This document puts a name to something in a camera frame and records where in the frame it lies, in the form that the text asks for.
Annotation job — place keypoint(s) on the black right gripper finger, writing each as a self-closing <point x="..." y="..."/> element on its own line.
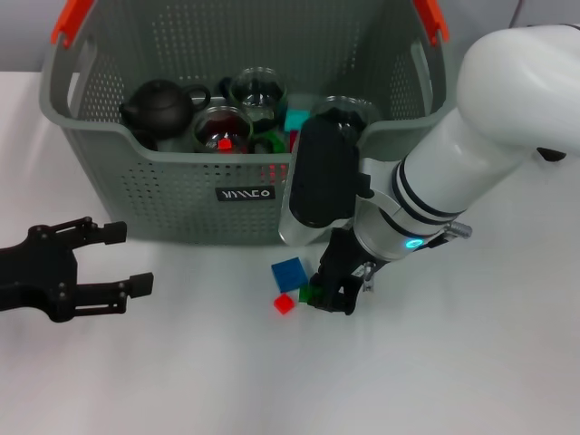
<point x="342" y="306"/>
<point x="321" y="290"/>

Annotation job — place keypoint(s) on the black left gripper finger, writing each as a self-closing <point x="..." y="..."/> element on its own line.
<point x="106" y="294"/>
<point x="111" y="232"/>

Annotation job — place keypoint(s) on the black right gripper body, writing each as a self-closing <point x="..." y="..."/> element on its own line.
<point x="342" y="258"/>

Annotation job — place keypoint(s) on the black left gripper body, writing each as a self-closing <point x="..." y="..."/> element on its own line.
<point x="36" y="276"/>

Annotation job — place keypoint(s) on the green sloped toy brick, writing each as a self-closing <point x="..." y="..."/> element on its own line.
<point x="304" y="294"/>

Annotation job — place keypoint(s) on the small red square brick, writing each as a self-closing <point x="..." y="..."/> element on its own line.
<point x="283" y="303"/>

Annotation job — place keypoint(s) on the orange-red sloped brick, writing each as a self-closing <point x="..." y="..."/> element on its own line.
<point x="272" y="170"/>

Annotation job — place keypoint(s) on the dark red long brick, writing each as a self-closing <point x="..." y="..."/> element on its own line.
<point x="294" y="140"/>

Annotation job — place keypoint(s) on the glass teacup with black sleeve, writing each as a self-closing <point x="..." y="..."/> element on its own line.
<point x="344" y="106"/>
<point x="201" y="131"/>
<point x="258" y="90"/>

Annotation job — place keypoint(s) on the green notched toy brick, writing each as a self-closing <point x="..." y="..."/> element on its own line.
<point x="274" y="138"/>

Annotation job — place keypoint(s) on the small red rounded brick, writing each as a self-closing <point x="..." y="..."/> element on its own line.
<point x="223" y="145"/>

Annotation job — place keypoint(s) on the teal toy brick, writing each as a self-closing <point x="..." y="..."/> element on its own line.
<point x="296" y="118"/>

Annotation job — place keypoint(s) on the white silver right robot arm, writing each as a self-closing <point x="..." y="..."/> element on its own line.
<point x="498" y="113"/>

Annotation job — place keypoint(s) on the grey perforated storage basket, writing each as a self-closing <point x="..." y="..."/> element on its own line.
<point x="181" y="213"/>

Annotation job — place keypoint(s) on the blue toy brick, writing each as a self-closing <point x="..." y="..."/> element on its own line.
<point x="290" y="274"/>

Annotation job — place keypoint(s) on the black ceramic teapot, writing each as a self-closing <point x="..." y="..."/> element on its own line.
<point x="158" y="106"/>

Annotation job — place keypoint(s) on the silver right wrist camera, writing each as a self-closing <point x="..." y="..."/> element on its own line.
<point x="321" y="181"/>

